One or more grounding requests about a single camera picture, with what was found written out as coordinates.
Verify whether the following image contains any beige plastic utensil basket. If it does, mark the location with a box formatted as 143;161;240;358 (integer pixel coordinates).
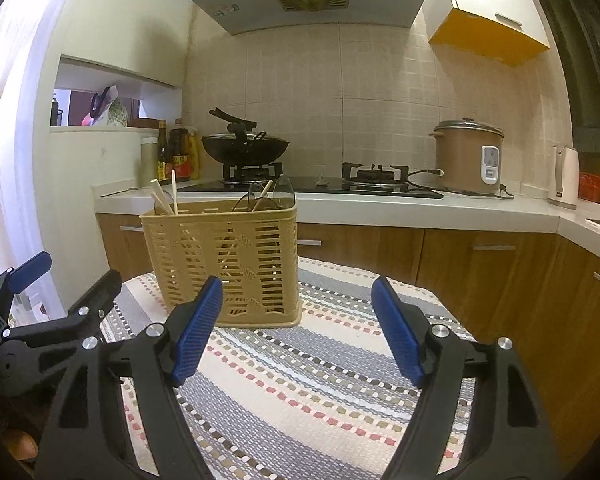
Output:
140;200;302;328

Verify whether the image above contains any left hand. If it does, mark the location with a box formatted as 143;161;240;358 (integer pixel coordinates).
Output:
2;430;38;462

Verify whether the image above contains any orange wall cabinet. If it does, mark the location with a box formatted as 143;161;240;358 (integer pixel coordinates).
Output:
422;0;550;66

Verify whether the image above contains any brown rice cooker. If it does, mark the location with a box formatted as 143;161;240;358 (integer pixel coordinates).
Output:
430;118;504;195

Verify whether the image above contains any black wok with lid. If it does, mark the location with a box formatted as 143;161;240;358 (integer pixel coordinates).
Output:
201;107;289;167

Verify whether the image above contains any red label sauce bottle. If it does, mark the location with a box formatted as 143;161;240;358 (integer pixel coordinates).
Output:
170;118;192;182

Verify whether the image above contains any striped woven table mat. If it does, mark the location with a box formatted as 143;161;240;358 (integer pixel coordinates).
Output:
99;256;477;480

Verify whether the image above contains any wooden chopstick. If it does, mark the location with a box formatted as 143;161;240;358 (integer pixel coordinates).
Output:
171;168;178;216

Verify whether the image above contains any clear plastic spoon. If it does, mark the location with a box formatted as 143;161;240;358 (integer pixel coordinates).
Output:
265;174;296;209
232;182;268;212

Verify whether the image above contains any black gas stove top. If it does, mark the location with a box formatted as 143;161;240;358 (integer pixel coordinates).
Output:
178;162;443;200

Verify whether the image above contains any dark soy sauce bottle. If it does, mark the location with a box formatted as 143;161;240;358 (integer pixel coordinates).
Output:
157;120;173;183

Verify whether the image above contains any white electric kettle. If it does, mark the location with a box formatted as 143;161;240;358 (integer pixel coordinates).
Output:
547;144;579;210

